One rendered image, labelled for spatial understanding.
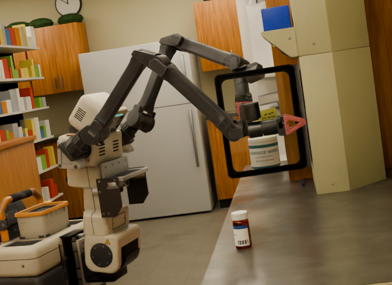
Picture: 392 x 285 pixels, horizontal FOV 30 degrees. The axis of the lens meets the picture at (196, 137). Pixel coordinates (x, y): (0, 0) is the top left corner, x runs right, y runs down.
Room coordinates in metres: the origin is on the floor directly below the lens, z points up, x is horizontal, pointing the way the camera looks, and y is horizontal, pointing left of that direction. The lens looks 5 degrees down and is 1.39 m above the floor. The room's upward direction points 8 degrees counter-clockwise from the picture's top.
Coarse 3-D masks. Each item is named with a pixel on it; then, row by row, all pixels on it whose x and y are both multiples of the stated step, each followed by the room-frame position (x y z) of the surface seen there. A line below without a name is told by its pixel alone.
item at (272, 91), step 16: (240, 80) 2.76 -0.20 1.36; (256, 80) 2.76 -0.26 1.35; (272, 80) 2.76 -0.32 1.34; (288, 80) 2.76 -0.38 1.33; (224, 96) 2.76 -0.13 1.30; (240, 96) 2.76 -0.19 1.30; (256, 96) 2.76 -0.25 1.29; (272, 96) 2.76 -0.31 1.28; (288, 96) 2.76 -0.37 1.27; (272, 112) 2.76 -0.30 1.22; (288, 112) 2.76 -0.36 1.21; (240, 144) 2.76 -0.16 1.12; (256, 144) 2.76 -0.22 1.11; (272, 144) 2.76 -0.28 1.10; (288, 144) 2.76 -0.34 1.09; (240, 160) 2.76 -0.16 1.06; (256, 160) 2.76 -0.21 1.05; (272, 160) 2.76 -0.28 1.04; (288, 160) 2.76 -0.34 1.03
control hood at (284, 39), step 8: (264, 32) 2.47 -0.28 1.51; (272, 32) 2.46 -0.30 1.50; (280, 32) 2.46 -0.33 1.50; (288, 32) 2.46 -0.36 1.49; (272, 40) 2.46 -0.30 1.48; (280, 40) 2.46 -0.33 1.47; (288, 40) 2.46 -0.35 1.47; (296, 40) 2.46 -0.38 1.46; (280, 48) 2.46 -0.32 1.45; (288, 48) 2.46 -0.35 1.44; (296, 48) 2.45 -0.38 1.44; (296, 56) 2.46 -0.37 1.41
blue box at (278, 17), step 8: (272, 8) 2.65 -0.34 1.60; (280, 8) 2.65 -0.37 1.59; (288, 8) 2.65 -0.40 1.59; (264, 16) 2.66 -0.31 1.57; (272, 16) 2.66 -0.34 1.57; (280, 16) 2.65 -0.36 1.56; (288, 16) 2.65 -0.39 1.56; (264, 24) 2.66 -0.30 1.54; (272, 24) 2.66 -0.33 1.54; (280, 24) 2.65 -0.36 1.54; (288, 24) 2.65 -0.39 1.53
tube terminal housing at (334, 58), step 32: (320, 0) 2.44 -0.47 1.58; (352, 0) 2.52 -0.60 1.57; (320, 32) 2.44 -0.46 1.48; (352, 32) 2.51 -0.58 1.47; (320, 64) 2.45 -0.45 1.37; (352, 64) 2.50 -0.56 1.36; (320, 96) 2.45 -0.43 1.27; (352, 96) 2.48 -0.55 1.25; (320, 128) 2.45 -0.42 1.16; (352, 128) 2.47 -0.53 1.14; (320, 160) 2.45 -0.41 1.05; (352, 160) 2.46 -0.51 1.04; (320, 192) 2.45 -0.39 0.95
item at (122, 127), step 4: (120, 124) 3.25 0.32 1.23; (124, 124) 3.23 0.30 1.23; (120, 128) 3.23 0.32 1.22; (124, 128) 3.23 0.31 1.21; (128, 128) 3.22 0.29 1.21; (132, 128) 3.23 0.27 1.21; (124, 132) 3.22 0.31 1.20; (128, 132) 3.23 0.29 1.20; (132, 132) 3.23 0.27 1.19; (128, 136) 3.23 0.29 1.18; (132, 136) 3.25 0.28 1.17; (128, 140) 3.24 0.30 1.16; (132, 140) 3.30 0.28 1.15; (124, 144) 3.23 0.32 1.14
